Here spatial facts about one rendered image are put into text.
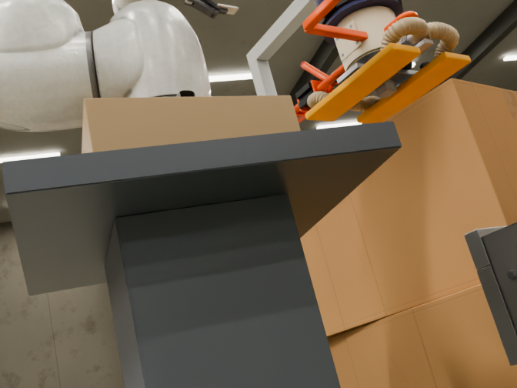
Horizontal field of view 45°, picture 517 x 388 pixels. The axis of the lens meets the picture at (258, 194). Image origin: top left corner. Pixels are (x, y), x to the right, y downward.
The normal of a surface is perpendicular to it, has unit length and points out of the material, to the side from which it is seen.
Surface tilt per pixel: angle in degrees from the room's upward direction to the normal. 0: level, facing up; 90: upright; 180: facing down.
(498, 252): 90
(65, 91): 133
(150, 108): 90
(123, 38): 80
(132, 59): 90
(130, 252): 90
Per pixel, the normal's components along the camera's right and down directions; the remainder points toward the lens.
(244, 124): 0.27, -0.36
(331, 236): -0.78, 0.00
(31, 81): 0.15, 0.17
